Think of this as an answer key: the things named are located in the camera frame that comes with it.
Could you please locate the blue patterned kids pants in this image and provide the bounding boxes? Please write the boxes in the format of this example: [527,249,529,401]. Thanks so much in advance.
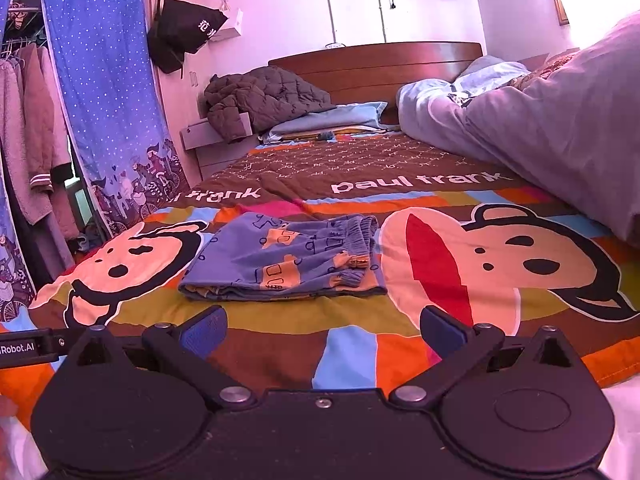
[179,212,386,301]

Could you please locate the colourful paul frank bedspread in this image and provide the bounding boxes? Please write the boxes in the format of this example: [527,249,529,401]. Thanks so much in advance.
[0,129,640,430]

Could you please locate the hanging pink fleece garment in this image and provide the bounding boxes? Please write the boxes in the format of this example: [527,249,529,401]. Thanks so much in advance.
[1,44,73,226]

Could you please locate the white bedside cabinet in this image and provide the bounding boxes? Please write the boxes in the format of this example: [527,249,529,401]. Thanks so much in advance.
[180,113,259,179]

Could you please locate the dark quilted jacket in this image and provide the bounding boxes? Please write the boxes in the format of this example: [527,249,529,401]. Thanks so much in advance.
[203,66,334,143]

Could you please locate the grey lilac duvet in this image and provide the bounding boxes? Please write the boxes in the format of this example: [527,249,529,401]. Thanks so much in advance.
[397,14,639,245]

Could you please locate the light blue pillow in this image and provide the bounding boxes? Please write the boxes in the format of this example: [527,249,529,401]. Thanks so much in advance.
[260,101,387,144]

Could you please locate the wooden headboard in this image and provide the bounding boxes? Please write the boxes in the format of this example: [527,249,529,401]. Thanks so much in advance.
[269,41,483,122]

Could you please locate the blue cartoon wardrobe curtain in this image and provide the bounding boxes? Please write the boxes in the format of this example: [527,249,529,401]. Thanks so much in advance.
[42,0,189,234]

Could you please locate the black tote bag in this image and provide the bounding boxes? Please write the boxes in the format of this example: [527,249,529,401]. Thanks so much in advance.
[146,0,228,74]

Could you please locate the white wall shelf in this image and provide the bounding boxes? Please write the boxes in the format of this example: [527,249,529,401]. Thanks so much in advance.
[210,8,244,42]

